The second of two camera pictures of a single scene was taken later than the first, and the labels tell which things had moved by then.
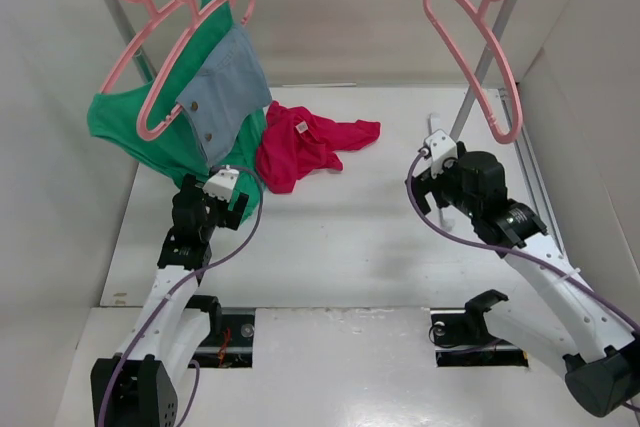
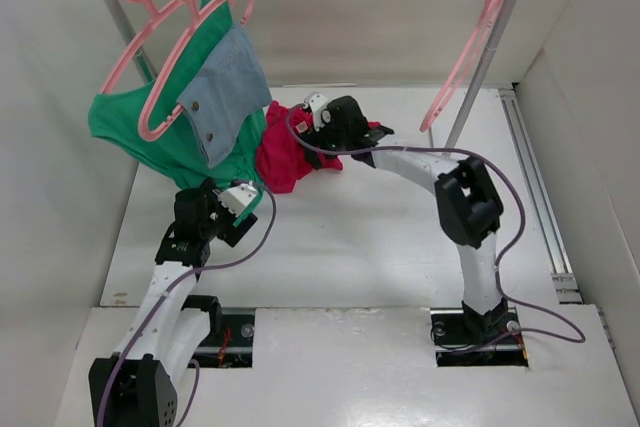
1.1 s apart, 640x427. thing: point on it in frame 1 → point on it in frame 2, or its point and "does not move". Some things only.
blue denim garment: [230, 87] does not move
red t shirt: [295, 143] does not move
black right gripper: [418, 191] → [318, 136]
